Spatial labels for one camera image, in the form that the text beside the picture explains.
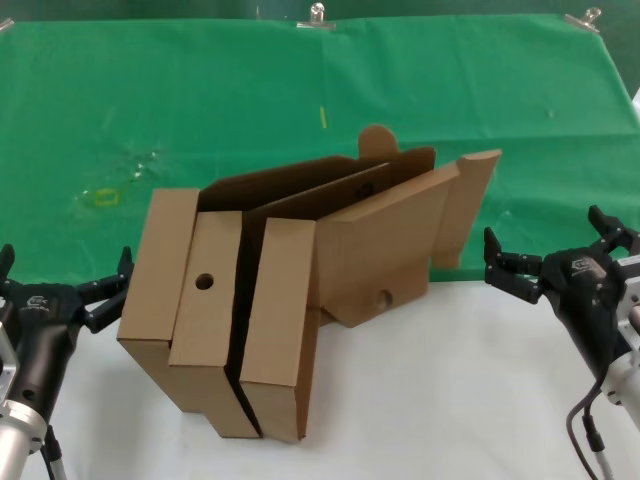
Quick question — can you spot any cardboard box with round hole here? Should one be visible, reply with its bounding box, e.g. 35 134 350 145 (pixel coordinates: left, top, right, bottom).
168 209 264 440

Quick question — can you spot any cardboard box with slotted lid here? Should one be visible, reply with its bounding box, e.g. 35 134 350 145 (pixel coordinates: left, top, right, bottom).
238 148 503 446

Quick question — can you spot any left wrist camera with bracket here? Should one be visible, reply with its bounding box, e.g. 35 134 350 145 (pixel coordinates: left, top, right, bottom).
0 319 21 401

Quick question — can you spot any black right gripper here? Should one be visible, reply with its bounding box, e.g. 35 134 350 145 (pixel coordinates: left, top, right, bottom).
483 204 640 381

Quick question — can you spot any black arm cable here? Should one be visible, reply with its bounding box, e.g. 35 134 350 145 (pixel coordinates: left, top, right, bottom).
566 382 619 480
39 422 69 480

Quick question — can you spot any wide silver binder clip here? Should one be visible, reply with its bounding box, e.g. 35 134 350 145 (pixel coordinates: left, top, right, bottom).
295 2 335 31

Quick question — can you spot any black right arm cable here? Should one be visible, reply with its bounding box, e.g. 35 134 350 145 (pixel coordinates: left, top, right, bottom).
566 382 619 480

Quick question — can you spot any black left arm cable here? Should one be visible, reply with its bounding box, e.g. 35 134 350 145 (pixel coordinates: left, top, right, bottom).
39 422 69 480

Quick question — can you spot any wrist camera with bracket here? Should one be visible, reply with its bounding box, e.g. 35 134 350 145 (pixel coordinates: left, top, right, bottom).
0 319 21 401
617 249 640 361

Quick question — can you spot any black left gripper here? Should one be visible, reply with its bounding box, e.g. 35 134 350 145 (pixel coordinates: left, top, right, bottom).
0 243 134 419

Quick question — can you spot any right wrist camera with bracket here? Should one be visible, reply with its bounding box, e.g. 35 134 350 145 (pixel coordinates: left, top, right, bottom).
617 249 640 361

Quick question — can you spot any large outer cardboard box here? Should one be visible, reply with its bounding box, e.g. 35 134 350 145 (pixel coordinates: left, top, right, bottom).
116 124 399 416

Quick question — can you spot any angled silver binder clip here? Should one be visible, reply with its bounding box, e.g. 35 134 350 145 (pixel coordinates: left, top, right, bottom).
563 7 603 34

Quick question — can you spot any cardboard box with recycle symbol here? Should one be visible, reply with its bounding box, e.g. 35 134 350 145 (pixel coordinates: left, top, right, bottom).
242 146 437 224

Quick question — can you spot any green table cloth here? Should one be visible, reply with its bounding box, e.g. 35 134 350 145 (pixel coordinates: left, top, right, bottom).
0 12 640 286

